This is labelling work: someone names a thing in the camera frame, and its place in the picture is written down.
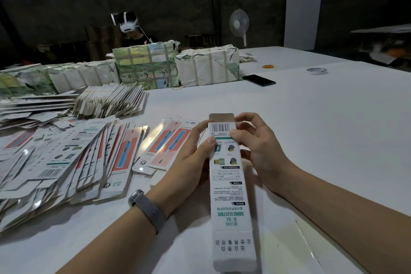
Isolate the person's right hand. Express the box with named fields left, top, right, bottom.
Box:
left=229, top=112, right=298, bottom=196

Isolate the person's left hand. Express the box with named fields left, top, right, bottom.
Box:
left=148, top=119, right=218, bottom=219

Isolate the white toothbrush carton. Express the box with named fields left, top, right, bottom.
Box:
left=208, top=113, right=259, bottom=273

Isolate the fanned stack of white cartons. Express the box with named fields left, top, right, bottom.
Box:
left=72, top=83, right=149, bottom=119

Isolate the pile of cartons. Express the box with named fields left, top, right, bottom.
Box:
left=0, top=87, right=203, bottom=234

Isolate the person's right forearm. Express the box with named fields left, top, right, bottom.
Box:
left=277, top=167, right=411, bottom=274

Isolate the grey band wristwatch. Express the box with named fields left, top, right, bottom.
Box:
left=128, top=189, right=168, bottom=234

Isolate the black smartphone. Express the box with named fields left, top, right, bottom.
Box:
left=242, top=74, right=277, bottom=88

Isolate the green printed wrapped bundle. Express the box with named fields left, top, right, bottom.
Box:
left=112, top=41, right=181, bottom=90

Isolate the dark wooden chair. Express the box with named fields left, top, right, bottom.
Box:
left=185, top=33, right=219, bottom=48

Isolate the white standing fan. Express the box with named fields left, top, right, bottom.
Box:
left=229, top=9, right=250, bottom=48

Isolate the white board panel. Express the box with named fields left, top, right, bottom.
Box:
left=283, top=0, right=325, bottom=52

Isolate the row of white wrapped bundles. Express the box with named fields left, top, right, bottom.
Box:
left=0, top=62, right=121, bottom=99

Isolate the cluttered side table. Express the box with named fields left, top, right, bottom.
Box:
left=351, top=24, right=411, bottom=69

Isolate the white strapped wrapped bundle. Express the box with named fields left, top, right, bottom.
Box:
left=175, top=44, right=241, bottom=87

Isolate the white head-mounted camera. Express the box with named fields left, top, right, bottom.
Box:
left=110, top=11, right=141, bottom=34

